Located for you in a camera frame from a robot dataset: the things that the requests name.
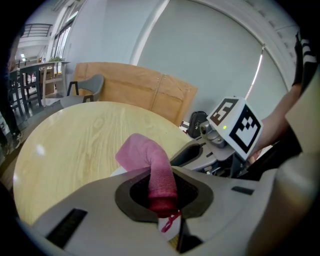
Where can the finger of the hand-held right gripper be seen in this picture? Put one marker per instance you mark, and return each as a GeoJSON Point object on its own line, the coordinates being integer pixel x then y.
{"type": "Point", "coordinates": [197, 161]}
{"type": "Point", "coordinates": [193, 143]}

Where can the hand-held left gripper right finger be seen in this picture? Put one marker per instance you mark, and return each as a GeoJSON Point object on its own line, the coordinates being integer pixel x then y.
{"type": "Point", "coordinates": [225, 200]}

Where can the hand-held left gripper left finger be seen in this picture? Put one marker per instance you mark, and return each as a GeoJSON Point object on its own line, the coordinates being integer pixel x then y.
{"type": "Point", "coordinates": [100, 212]}

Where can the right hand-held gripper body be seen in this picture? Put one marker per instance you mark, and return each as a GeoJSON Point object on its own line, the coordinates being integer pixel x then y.
{"type": "Point", "coordinates": [240, 125]}

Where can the pink cloth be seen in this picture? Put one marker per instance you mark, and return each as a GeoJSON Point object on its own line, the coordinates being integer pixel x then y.
{"type": "Point", "coordinates": [160, 175]}

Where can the person's right forearm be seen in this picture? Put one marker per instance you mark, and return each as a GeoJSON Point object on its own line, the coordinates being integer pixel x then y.
{"type": "Point", "coordinates": [275, 125]}

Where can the black backpack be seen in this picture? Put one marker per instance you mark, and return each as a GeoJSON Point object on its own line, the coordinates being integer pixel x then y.
{"type": "Point", "coordinates": [196, 122]}

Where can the grey-green roller blind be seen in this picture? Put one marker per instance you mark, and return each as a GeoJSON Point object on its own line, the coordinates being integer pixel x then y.
{"type": "Point", "coordinates": [200, 62]}

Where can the round light wooden table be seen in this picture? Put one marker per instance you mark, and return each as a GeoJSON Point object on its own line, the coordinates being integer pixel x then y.
{"type": "Point", "coordinates": [75, 140]}

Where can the large brown wrapped board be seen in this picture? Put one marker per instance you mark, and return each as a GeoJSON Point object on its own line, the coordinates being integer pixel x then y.
{"type": "Point", "coordinates": [137, 90]}

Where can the person's black printed t-shirt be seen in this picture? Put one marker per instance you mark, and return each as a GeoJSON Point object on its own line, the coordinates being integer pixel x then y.
{"type": "Point", "coordinates": [308, 67]}

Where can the dark dining table set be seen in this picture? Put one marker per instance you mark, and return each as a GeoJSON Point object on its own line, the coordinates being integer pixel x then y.
{"type": "Point", "coordinates": [25, 80]}

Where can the light wooden counter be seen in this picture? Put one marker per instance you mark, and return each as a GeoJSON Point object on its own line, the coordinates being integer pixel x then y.
{"type": "Point", "coordinates": [50, 65]}

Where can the green potted plant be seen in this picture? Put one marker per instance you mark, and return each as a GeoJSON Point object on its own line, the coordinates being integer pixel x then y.
{"type": "Point", "coordinates": [55, 60]}

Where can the grey chair black frame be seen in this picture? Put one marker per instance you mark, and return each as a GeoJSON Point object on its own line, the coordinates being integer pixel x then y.
{"type": "Point", "coordinates": [92, 85]}

